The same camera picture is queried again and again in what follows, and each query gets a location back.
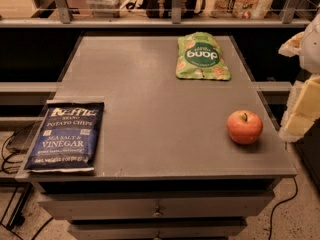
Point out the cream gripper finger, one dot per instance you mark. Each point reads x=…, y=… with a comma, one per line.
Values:
x=303, y=109
x=292, y=46

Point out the red apple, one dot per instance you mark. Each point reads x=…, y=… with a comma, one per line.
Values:
x=244, y=127

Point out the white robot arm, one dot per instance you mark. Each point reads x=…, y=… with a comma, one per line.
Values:
x=309, y=56

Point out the colourful snack bag on shelf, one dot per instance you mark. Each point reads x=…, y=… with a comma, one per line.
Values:
x=242, y=9

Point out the green snack bag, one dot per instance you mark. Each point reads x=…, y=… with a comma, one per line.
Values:
x=200, y=58

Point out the blue Kettle chip bag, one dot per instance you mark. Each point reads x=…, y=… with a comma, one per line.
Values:
x=67, y=139

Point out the grey drawer cabinet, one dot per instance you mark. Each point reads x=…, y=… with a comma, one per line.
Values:
x=163, y=143

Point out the black backpack on shelf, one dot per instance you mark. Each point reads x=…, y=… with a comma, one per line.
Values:
x=163, y=8

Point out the metal drawer knob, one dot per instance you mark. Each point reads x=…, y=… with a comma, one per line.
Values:
x=157, y=213

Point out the grey metal shelf rail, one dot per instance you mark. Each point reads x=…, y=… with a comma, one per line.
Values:
x=57, y=14

